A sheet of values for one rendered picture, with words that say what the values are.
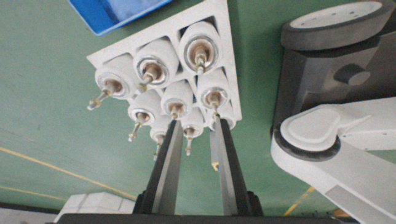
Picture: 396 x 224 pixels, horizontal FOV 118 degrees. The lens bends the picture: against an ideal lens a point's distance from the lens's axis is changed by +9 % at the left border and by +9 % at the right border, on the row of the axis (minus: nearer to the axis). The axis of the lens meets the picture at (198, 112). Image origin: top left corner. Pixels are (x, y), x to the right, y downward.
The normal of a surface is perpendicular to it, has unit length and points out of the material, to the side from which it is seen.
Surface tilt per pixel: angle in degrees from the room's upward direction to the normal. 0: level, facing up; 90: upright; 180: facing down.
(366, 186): 90
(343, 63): 0
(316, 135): 90
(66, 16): 0
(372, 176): 90
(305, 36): 55
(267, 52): 0
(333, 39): 24
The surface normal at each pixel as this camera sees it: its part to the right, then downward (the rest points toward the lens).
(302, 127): -0.31, -0.71
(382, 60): -0.02, 0.67
